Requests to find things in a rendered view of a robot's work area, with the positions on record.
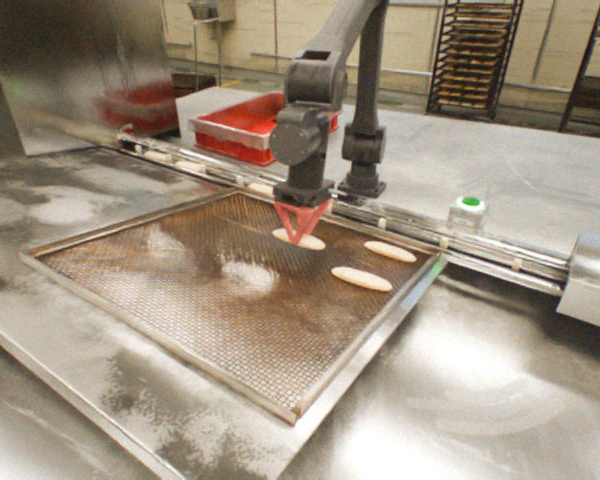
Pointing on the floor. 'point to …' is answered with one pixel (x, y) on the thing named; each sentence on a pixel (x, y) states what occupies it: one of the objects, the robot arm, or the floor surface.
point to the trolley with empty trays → (188, 84)
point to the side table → (471, 171)
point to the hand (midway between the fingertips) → (299, 234)
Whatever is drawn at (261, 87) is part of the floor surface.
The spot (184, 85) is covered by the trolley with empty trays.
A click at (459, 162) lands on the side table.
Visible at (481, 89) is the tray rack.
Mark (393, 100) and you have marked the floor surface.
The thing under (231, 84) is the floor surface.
